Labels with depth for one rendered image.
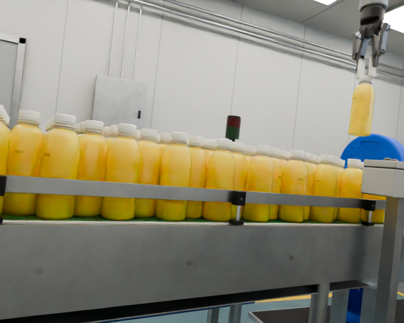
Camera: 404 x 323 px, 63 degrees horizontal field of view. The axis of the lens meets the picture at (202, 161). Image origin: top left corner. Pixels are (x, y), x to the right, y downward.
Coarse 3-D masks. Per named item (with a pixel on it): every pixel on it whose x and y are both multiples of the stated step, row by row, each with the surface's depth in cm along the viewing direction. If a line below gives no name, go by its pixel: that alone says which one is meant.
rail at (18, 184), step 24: (24, 192) 59; (48, 192) 61; (72, 192) 63; (96, 192) 65; (120, 192) 67; (144, 192) 70; (168, 192) 72; (192, 192) 75; (216, 192) 78; (264, 192) 85
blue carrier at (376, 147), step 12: (348, 144) 145; (360, 144) 140; (372, 144) 135; (384, 144) 130; (396, 144) 128; (348, 156) 144; (360, 156) 139; (372, 156) 134; (384, 156) 130; (396, 156) 126
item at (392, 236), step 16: (400, 208) 96; (384, 224) 99; (400, 224) 96; (384, 240) 98; (400, 240) 97; (384, 256) 98; (400, 256) 97; (384, 272) 97; (384, 288) 97; (384, 304) 96; (384, 320) 96
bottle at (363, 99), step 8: (360, 88) 112; (368, 88) 111; (352, 96) 115; (360, 96) 111; (368, 96) 110; (352, 104) 114; (360, 104) 111; (368, 104) 110; (352, 112) 113; (360, 112) 110; (368, 112) 110; (352, 120) 112; (360, 120) 110; (368, 120) 110; (352, 128) 112; (360, 128) 110; (368, 128) 110; (360, 136) 115
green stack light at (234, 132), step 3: (228, 129) 145; (231, 129) 144; (234, 129) 144; (237, 129) 144; (228, 132) 145; (231, 132) 144; (234, 132) 144; (237, 132) 145; (225, 135) 146; (228, 135) 144; (231, 135) 144; (234, 135) 144; (237, 135) 145; (234, 138) 146; (237, 138) 145
